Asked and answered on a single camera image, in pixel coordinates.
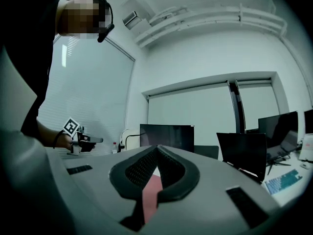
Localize white air vent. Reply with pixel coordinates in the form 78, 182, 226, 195
122, 10, 143, 30

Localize wide curved black monitor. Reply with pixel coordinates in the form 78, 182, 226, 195
139, 123, 195, 154

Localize pink desk mat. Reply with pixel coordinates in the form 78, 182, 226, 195
142, 174, 164, 224

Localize black printed t-shirt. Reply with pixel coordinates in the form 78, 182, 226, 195
0, 0, 65, 141

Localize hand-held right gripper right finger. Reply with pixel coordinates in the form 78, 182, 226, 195
144, 145, 280, 230

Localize person's left hand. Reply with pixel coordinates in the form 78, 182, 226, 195
62, 134, 96, 153

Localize person's left forearm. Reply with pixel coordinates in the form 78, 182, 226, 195
36, 118, 65, 148

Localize white backpack black trim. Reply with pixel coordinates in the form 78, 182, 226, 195
119, 128, 141, 153

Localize black chair backrest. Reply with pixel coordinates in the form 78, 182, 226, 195
194, 145, 219, 160

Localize white roller blind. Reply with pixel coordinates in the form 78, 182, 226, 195
148, 82, 233, 161
238, 80, 281, 132

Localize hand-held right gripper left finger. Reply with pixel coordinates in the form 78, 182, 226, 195
46, 145, 158, 224

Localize black wrist strap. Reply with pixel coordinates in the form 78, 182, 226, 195
53, 129, 65, 149

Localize person's head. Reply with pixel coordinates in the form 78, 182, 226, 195
56, 0, 114, 40

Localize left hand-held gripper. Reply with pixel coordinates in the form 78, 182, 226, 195
63, 117, 104, 156

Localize blue keyboard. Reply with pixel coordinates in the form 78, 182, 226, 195
264, 169, 304, 196

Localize black laptop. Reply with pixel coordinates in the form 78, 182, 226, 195
216, 132, 268, 184

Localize white box pink print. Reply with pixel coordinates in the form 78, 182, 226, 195
298, 133, 313, 162

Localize white ceiling pipes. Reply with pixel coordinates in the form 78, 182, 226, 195
133, 5, 288, 49

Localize flat black monitor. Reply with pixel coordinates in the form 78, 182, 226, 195
304, 109, 313, 135
258, 111, 299, 176

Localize black window post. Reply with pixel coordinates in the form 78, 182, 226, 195
227, 79, 246, 134

